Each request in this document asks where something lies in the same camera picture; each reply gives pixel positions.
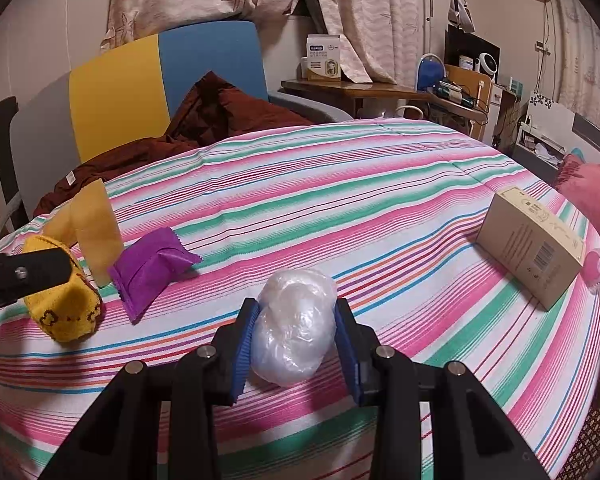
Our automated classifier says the yellow knitted sock roll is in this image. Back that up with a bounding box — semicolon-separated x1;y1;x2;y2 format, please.
22;234;102;344

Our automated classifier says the tall tan sponge block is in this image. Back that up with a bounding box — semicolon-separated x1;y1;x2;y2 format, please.
42;179;124;287

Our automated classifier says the purple packet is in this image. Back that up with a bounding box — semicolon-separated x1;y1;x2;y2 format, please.
109;228;202;324

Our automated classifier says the brown cardboard box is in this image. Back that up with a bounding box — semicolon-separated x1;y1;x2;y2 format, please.
477;188;584;310

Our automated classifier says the grey yellow blue headboard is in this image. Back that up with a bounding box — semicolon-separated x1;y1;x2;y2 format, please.
10;21;268;212

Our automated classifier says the striped pink green bedspread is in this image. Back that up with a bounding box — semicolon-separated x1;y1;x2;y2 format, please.
0;119;600;478

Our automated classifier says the dark red garment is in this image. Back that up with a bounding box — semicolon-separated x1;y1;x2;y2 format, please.
33;72;314;216

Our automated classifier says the pink plush item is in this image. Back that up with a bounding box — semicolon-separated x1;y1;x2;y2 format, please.
554;154;600;292

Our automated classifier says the wooden side table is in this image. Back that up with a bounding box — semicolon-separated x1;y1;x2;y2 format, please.
280;79;488;136

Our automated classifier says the blue desk fan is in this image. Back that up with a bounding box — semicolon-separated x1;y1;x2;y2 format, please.
415;53;446;92

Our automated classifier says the white blue product box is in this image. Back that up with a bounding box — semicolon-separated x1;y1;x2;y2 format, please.
306;35;341;80

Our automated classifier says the pink patterned curtain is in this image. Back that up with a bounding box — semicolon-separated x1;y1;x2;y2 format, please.
317;0;422;89

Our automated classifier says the white bed rail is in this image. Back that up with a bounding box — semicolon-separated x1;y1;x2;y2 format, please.
0;192;22;233

